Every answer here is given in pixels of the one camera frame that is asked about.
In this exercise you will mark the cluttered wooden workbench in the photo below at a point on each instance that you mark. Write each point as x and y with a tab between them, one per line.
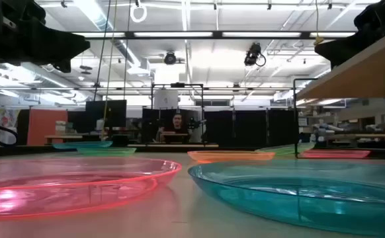
361	135

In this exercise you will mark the black beam with light bars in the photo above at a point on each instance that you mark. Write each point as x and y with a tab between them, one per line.
217	34

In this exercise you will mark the black overhead camera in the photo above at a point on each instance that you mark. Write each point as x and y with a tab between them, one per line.
252	54

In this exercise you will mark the orange partition panel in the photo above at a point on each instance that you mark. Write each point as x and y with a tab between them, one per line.
47	127

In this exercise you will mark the wooden shelf with black legs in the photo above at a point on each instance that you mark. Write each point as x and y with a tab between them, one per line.
361	76

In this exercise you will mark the teal translucent plastic plate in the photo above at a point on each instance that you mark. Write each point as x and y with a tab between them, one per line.
278	198
80	145

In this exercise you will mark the black partition screens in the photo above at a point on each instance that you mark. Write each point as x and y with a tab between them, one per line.
245	129

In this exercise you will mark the pink translucent plastic plate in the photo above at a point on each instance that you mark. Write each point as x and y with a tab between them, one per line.
334	153
80	185

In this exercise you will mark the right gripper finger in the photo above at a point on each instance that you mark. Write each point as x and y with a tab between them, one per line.
348	48

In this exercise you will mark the orange translucent plastic plate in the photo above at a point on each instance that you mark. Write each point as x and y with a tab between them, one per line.
229	155

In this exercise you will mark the black aluminium table frame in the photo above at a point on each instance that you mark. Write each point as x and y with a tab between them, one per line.
166	150

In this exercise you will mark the person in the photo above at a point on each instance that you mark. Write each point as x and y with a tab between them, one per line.
176	124

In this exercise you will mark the white board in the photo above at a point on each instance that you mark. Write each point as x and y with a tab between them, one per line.
166	99

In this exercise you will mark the round black ceiling fixture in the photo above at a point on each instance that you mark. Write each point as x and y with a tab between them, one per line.
170	58

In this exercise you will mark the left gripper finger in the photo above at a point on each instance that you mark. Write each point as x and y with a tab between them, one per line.
63	66
60	43

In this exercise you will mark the wooden bench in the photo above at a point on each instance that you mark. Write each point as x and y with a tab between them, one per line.
63	136

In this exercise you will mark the black metal frame stand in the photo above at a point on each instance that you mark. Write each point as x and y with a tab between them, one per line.
177	85

